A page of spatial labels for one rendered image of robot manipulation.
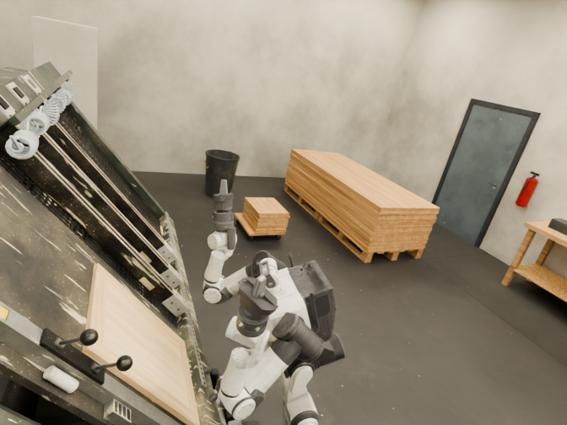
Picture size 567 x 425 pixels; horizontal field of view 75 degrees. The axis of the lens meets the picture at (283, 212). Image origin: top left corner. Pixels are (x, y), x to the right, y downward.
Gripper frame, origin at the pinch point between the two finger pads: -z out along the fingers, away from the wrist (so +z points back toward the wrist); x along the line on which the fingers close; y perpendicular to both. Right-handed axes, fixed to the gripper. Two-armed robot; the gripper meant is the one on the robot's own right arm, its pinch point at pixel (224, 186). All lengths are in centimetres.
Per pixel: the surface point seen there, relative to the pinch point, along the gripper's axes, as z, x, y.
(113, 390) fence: 48, 71, -1
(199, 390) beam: 79, 25, -2
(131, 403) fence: 54, 67, -4
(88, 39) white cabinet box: -125, -198, 248
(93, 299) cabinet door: 34, 51, 22
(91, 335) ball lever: 26, 81, -5
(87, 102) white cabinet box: -62, -209, 263
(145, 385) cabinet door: 59, 53, 2
